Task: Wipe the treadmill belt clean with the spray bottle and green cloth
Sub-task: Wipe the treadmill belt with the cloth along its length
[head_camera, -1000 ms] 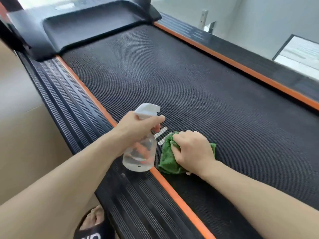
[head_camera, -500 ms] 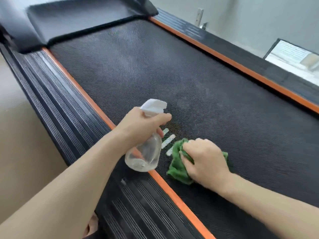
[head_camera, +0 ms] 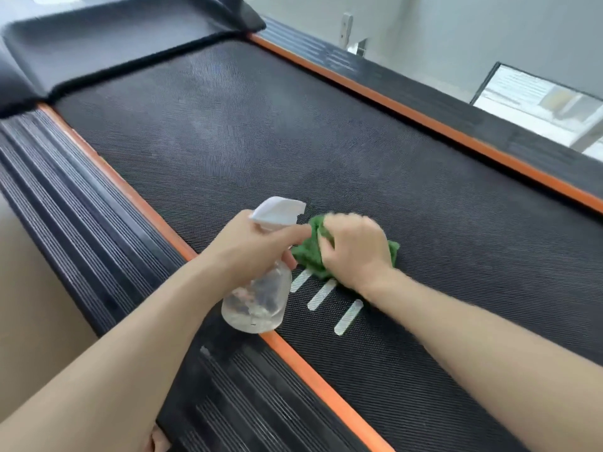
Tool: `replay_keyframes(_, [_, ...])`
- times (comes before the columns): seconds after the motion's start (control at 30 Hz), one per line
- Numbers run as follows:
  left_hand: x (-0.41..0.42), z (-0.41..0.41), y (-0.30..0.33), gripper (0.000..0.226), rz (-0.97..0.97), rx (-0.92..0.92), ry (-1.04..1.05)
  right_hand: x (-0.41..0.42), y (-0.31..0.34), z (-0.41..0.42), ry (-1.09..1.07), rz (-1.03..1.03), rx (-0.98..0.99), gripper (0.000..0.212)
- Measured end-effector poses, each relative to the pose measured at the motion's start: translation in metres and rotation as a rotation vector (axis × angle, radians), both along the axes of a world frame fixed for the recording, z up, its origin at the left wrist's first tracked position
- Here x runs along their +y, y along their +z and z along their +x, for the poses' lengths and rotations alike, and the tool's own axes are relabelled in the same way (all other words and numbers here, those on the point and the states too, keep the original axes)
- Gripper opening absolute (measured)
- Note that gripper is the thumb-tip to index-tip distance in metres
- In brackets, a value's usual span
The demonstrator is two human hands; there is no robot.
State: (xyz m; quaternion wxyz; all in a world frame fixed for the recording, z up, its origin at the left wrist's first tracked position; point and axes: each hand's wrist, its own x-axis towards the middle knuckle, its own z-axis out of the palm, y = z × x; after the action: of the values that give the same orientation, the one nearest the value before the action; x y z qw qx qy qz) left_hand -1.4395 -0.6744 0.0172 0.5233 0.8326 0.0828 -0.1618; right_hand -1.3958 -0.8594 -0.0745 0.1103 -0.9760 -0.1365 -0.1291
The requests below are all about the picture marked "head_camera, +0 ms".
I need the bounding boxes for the person's left hand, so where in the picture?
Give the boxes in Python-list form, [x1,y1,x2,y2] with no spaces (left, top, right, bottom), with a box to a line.
[193,209,313,297]

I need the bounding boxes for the person's right hand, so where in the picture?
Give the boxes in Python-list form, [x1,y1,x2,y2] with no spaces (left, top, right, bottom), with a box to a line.
[316,212,396,297]

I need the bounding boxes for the green cloth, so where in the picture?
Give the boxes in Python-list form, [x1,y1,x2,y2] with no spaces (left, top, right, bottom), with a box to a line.
[290,214,401,281]

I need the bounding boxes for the clear spray bottle white trigger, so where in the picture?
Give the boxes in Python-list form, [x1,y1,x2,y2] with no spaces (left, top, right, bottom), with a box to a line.
[221,196,307,335]

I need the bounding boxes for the black orange-striped treadmill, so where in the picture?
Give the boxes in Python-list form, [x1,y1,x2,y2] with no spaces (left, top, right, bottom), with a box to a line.
[0,0,603,452]

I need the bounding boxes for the person's left forearm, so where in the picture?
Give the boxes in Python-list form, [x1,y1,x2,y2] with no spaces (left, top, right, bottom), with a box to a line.
[0,258,227,452]

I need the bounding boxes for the person's right forearm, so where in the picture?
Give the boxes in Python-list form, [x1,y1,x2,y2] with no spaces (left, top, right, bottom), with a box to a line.
[367,267,603,452]

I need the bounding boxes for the person's left foot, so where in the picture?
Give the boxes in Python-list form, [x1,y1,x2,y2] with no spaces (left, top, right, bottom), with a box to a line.
[149,424,173,452]

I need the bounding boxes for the black-framed low window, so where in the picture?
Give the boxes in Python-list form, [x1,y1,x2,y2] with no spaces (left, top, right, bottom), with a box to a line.
[469,62,603,163]

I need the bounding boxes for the grey metal bracket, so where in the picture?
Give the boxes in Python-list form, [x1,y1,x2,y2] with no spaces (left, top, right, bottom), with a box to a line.
[339,12,369,57]

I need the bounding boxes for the grey metal post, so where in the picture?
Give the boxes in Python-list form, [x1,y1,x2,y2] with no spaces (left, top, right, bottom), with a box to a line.
[570,119,603,154]

